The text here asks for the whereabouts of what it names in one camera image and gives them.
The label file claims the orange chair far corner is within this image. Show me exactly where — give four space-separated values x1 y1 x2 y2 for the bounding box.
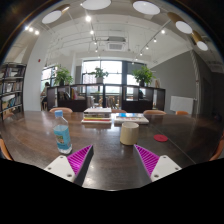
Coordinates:
175 111 189 115

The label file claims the potted plant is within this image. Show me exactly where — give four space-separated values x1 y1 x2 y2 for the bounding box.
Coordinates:
90 68 109 83
132 66 155 87
54 67 73 86

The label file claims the orange chair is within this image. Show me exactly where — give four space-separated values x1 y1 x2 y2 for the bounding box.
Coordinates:
49 107 73 113
112 109 127 113
143 110 166 115

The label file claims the orange chair right edge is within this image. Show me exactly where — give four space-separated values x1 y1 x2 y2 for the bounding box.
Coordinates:
209 132 224 161

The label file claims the right potted plant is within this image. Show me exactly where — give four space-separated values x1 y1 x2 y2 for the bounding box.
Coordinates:
132 66 155 87

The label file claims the low dark shelf unit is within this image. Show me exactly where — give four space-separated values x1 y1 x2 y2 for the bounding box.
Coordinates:
47 83 166 112

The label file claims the white board by wall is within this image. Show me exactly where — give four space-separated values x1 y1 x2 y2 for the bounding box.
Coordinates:
170 96 194 114

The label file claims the orange chair edge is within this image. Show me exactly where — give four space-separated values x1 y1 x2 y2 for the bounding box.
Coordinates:
0 139 13 161
209 132 224 161

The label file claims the clear plastic water bottle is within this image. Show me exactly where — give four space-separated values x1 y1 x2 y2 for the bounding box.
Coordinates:
53 110 72 154

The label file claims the orange chair far middle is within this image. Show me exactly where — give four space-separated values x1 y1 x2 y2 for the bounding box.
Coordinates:
112 109 127 113

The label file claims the orange chair left edge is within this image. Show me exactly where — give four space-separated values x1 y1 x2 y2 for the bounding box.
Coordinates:
0 139 13 161

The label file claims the tall bookshelf at left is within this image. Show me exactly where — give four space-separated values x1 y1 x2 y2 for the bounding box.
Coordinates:
0 62 26 120

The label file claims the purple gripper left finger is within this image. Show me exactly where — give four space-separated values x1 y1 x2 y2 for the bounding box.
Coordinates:
45 145 94 186

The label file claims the middle potted plant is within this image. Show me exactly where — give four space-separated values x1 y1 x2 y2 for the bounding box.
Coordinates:
90 68 109 83

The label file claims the left potted plant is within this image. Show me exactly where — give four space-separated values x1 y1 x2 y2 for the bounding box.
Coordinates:
54 67 73 86

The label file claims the cream ceramic cup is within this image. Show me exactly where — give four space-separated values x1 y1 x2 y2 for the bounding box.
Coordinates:
120 122 139 145

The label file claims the orange chair far right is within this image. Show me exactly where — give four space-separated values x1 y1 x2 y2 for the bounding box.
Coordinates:
143 110 166 115

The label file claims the orange chair far left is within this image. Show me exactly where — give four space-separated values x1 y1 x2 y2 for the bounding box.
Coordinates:
49 107 73 113

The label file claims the ceiling air conditioner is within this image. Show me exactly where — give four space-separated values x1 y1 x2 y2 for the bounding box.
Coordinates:
107 36 127 51

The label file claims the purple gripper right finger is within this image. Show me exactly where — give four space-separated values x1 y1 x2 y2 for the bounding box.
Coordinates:
133 145 181 186

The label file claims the stack of books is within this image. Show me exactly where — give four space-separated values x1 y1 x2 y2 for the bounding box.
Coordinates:
82 108 112 124

